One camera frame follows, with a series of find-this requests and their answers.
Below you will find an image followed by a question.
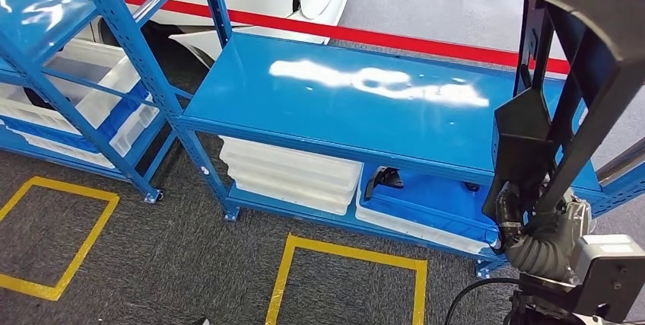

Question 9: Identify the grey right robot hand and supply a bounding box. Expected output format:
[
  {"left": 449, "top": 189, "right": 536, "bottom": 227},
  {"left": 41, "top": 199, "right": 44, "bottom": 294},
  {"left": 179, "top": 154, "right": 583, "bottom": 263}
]
[{"left": 494, "top": 181, "right": 596, "bottom": 249}]

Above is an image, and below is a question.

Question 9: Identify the black plastic frame panel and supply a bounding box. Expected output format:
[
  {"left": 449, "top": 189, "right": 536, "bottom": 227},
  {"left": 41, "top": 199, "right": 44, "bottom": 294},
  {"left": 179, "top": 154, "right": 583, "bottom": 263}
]
[{"left": 481, "top": 0, "right": 645, "bottom": 228}]

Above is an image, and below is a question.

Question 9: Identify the small black plastic part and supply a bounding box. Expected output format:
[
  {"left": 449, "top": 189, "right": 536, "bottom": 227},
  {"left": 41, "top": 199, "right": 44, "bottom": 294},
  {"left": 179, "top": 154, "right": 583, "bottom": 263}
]
[{"left": 362, "top": 166, "right": 405, "bottom": 202}]

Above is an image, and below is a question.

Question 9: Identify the blue metal shelf rack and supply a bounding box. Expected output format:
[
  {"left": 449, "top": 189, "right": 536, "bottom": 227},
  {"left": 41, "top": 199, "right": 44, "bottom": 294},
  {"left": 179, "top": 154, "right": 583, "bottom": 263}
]
[
  {"left": 65, "top": 0, "right": 645, "bottom": 279},
  {"left": 0, "top": 0, "right": 195, "bottom": 206}
]

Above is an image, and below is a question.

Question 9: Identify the grey metal bar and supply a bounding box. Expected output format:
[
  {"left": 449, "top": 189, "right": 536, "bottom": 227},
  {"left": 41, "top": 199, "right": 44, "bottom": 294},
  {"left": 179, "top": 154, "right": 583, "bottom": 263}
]
[{"left": 596, "top": 137, "right": 645, "bottom": 187}]

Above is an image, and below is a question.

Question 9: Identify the white open storage bin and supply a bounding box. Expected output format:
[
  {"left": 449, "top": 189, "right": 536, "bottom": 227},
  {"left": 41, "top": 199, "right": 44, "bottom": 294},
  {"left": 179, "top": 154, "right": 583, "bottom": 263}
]
[{"left": 354, "top": 181, "right": 502, "bottom": 257}]

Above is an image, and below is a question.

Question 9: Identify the yellow floor tape square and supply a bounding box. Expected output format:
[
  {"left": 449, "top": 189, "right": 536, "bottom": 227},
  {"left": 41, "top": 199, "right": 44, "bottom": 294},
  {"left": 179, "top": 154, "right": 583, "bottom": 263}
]
[
  {"left": 0, "top": 176, "right": 121, "bottom": 302},
  {"left": 264, "top": 233, "right": 428, "bottom": 325}
]

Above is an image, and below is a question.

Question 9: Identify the red barrier belt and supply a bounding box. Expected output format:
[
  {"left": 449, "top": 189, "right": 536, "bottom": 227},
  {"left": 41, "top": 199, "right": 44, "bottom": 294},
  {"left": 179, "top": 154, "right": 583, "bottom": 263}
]
[{"left": 22, "top": 0, "right": 571, "bottom": 77}]

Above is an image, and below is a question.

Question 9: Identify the white stacked storage bin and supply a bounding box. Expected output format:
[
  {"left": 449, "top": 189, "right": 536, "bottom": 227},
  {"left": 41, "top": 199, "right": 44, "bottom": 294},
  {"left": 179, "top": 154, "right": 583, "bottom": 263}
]
[
  {"left": 219, "top": 135, "right": 364, "bottom": 193},
  {"left": 229, "top": 176, "right": 354, "bottom": 217},
  {"left": 224, "top": 161, "right": 360, "bottom": 206}
]

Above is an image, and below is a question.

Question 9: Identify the translucent white divided bin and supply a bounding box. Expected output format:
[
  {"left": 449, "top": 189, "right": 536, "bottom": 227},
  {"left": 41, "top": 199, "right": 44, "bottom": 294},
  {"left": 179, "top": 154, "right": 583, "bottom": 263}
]
[{"left": 108, "top": 93, "right": 161, "bottom": 158}]

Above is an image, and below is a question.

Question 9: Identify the large translucent white bin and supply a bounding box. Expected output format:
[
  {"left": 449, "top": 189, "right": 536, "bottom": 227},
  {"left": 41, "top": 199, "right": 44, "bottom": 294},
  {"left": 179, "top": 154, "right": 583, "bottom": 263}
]
[{"left": 43, "top": 40, "right": 142, "bottom": 129}]

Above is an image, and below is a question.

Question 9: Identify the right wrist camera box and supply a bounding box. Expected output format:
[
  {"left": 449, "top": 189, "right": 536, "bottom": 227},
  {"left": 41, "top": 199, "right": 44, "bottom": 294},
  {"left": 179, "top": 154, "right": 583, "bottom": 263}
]
[{"left": 569, "top": 234, "right": 645, "bottom": 323}]

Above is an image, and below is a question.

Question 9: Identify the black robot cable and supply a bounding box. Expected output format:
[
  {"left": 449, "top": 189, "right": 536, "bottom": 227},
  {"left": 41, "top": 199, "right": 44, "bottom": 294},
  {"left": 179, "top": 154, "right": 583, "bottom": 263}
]
[{"left": 443, "top": 277, "right": 523, "bottom": 325}]

